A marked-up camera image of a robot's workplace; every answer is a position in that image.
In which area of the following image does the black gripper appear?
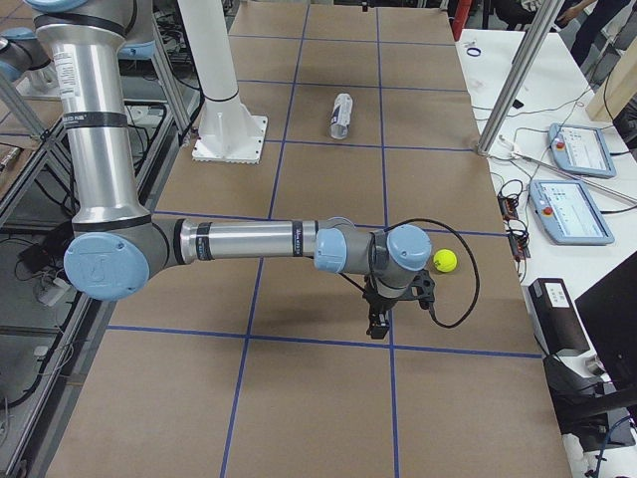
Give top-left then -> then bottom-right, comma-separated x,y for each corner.
363,278 -> 397,340

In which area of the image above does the clear tennis ball tube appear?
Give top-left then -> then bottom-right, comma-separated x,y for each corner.
329,93 -> 353,139

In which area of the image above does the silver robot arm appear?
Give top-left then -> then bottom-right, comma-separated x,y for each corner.
32,1 -> 434,339

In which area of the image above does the yellow tennis ball on table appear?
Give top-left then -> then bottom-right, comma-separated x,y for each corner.
433,248 -> 458,273

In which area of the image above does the black box with label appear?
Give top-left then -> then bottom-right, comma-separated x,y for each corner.
527,278 -> 590,358

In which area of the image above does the near teach pendant tablet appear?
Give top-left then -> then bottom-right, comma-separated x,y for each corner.
529,179 -> 615,246

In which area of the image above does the teach pendant tablet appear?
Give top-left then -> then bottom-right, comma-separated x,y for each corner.
529,179 -> 615,246
548,122 -> 616,178

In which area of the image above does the black computer monitor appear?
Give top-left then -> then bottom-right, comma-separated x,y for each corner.
575,253 -> 636,387

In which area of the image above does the far teach pendant tablet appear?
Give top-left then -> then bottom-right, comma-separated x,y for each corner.
548,122 -> 616,178

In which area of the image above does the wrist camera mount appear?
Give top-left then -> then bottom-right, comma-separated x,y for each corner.
410,269 -> 435,310

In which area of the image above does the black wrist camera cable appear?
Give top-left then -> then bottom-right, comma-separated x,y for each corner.
382,219 -> 481,330

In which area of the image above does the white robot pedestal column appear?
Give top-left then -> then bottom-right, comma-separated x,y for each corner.
178,0 -> 268,164

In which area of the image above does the aluminium frame post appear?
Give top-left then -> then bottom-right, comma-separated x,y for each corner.
476,0 -> 562,156

